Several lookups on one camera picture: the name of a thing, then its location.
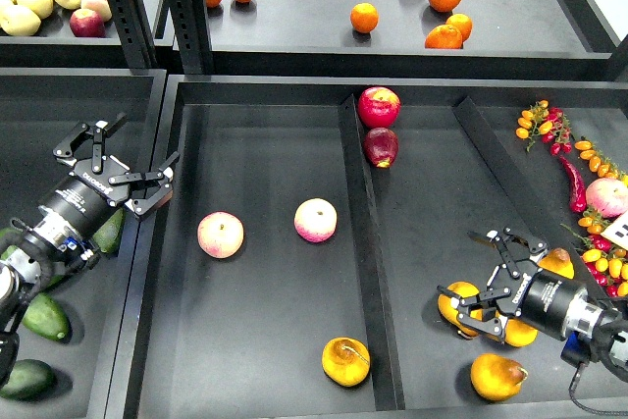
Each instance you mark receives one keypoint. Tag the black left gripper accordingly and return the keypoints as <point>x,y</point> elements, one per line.
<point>97,185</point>

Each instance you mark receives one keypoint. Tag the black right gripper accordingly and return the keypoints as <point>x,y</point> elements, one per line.
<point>544,300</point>

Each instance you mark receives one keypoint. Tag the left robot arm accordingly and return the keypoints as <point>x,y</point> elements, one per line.
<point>61,243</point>

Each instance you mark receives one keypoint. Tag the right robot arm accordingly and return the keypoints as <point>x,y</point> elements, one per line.
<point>606,342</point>

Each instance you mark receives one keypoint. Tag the green avocado pile right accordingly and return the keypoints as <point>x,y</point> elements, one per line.
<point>108,236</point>

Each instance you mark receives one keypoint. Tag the green avocado pile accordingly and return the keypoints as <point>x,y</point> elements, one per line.
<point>108,236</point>
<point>9,237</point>
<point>54,281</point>

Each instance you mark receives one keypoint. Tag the yellow pear with stem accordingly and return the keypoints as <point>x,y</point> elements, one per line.
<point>517,333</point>

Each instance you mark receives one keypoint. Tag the yellow pear bottom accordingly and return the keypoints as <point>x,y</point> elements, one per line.
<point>497,378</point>

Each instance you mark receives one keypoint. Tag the green avocado pile lower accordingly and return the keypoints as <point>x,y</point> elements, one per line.
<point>54,281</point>

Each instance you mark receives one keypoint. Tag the green avocado pile left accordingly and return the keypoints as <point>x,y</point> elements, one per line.
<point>9,237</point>

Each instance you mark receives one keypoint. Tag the red chili pepper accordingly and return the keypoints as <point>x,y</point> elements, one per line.
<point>577,196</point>

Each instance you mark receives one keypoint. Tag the cherry tomato bunch lower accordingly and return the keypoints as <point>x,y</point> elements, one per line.
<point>605,260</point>

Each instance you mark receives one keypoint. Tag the cherry tomato bunch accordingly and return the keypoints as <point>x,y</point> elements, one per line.
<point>547,124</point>
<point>605,260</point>

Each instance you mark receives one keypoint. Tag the pink apple left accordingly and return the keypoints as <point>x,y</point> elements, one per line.
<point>220,234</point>

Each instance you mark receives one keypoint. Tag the pink apple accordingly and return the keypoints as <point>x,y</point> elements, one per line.
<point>315,220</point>
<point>220,234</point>

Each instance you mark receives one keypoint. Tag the white label card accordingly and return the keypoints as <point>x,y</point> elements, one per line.
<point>617,231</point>

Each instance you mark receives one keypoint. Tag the pink apple right tray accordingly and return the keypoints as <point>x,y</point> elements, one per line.
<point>607,196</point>

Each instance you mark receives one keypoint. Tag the black upper left tray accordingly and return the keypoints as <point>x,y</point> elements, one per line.
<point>54,46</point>

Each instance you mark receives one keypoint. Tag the red apple on shelf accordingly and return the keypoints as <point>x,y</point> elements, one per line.
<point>87,23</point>

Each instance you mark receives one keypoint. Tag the cherry tomato bunch upper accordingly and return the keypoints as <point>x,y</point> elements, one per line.
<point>547,124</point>

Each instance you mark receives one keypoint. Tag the dark red apple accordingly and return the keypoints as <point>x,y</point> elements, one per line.
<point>381,147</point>

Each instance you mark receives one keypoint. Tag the peach coloured fruit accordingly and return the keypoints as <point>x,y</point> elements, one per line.
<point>101,7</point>

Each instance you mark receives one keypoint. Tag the pink apple centre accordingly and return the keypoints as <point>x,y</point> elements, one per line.
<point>315,220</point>

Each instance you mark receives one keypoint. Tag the pale apple middle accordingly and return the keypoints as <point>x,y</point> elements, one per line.
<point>42,8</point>

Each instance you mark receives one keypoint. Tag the black centre divided tray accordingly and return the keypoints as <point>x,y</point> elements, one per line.
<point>242,337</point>

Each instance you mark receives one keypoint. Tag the black perforated post left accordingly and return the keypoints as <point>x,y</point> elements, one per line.
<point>133,29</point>

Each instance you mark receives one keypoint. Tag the black perforated shelf post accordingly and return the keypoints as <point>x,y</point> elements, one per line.
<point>193,37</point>

